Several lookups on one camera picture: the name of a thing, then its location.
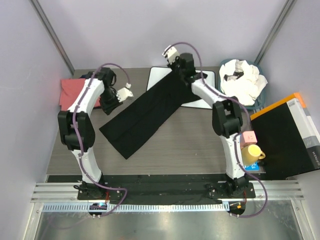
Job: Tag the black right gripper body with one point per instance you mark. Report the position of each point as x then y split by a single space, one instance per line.
175 66

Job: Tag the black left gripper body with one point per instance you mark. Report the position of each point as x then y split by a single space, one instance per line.
110 104

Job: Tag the black floral print t-shirt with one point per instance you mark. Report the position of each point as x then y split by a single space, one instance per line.
128 131

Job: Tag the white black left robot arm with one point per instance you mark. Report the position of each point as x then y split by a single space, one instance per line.
78 134

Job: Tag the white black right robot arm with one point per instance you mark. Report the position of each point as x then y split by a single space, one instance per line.
226 120

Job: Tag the white crumpled t-shirts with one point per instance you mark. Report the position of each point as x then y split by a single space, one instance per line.
241 80

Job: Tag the white tray board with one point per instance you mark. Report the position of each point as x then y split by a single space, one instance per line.
157 73

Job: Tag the folded dark navy t-shirt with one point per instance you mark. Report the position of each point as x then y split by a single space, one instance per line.
86 76

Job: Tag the folded coral pink t-shirt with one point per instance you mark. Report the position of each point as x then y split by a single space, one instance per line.
70 90

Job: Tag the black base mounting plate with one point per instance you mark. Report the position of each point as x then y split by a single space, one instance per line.
171 189

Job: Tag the pink cube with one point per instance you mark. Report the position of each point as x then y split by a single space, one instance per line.
248 138

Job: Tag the yellow mug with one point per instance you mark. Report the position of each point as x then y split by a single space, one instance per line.
251 154

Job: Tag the black orange box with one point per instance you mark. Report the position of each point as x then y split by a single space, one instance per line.
289 138

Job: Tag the blue picture book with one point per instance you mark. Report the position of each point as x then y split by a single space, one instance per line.
253 167

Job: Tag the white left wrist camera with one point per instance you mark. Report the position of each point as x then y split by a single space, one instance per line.
124 93

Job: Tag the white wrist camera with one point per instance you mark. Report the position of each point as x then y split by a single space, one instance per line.
170 54
124 93

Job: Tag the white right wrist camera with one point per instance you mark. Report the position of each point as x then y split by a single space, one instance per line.
170 54

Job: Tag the aluminium rail frame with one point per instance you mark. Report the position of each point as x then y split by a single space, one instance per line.
63 197

